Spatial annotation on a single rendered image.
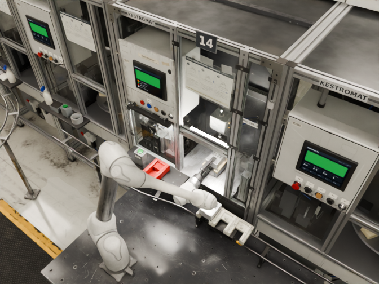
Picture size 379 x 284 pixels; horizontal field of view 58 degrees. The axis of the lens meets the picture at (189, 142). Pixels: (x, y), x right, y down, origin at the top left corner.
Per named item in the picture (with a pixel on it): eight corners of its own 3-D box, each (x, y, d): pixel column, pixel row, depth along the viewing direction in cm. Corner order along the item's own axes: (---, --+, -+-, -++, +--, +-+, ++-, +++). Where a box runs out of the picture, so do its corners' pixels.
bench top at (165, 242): (42, 274, 223) (39, 271, 220) (149, 174, 283) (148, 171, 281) (241, 461, 160) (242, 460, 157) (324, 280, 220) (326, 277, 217)
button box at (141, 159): (135, 162, 256) (133, 151, 248) (142, 156, 261) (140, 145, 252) (142, 167, 253) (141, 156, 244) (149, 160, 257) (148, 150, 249)
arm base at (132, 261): (123, 287, 213) (122, 283, 209) (98, 266, 222) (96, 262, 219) (142, 264, 224) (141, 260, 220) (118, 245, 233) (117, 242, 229)
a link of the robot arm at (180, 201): (186, 190, 235) (201, 195, 227) (172, 205, 227) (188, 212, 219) (183, 178, 229) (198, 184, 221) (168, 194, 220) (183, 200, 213)
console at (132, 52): (124, 102, 234) (114, 40, 202) (152, 82, 251) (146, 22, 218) (172, 126, 217) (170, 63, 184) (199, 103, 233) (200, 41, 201)
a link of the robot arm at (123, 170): (150, 176, 184) (138, 160, 192) (127, 168, 169) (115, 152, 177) (135, 194, 186) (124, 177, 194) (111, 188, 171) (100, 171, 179)
